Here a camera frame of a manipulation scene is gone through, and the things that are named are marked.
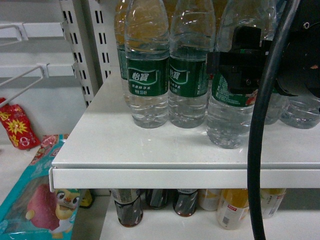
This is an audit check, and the pale juice bottle rear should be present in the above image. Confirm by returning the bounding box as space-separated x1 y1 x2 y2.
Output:
198 188 222 211

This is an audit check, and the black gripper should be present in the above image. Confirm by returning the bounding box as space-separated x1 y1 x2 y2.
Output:
206 26 282 95

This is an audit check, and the white wire hook rack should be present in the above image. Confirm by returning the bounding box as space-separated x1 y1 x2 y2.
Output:
0 20 78 106

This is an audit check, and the white perforated shelf upright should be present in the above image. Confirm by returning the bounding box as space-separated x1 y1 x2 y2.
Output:
60 0 115 106

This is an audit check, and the black cable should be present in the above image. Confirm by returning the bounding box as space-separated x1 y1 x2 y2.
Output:
246 0 301 240

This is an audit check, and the pale juice bottle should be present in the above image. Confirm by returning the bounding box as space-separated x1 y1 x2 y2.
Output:
260 188 287 219
198 188 222 211

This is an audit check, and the white top shelf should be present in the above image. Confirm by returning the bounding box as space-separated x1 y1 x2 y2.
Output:
50 72 320 189

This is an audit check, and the pale juice bottle right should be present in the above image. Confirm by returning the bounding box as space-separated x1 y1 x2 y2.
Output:
260 188 287 219

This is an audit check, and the water bottle left front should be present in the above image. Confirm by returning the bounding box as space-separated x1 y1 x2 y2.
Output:
124 0 170 129

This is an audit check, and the orange juice bottle white label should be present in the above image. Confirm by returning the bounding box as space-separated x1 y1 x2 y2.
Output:
216 188 249 230

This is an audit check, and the water bottle green label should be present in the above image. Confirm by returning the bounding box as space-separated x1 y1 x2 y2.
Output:
206 0 276 149

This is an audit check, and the water bottle middle front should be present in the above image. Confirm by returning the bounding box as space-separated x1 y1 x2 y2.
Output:
168 0 216 129

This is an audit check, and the dark tea bottle middle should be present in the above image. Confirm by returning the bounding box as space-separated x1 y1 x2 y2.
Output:
172 188 198 217

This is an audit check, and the water bottle far right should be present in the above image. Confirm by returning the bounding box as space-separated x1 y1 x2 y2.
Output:
279 96 320 129

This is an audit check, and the dark tea bottle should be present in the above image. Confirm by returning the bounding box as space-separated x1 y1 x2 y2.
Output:
172 188 198 217
110 188 143 228
145 188 169 209

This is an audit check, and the teal snack bag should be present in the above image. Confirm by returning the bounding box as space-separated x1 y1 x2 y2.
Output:
0 134 81 240

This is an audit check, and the dark tea bottle front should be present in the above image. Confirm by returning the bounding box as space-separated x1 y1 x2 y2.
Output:
110 188 143 228

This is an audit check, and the water bottle behind gripper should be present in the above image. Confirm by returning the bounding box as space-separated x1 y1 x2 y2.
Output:
264 93 287 125

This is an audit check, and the red snack packet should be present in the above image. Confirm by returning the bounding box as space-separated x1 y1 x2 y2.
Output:
0 104 41 150

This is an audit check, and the dark tea bottle rear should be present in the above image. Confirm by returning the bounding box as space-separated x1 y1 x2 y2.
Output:
145 188 169 209

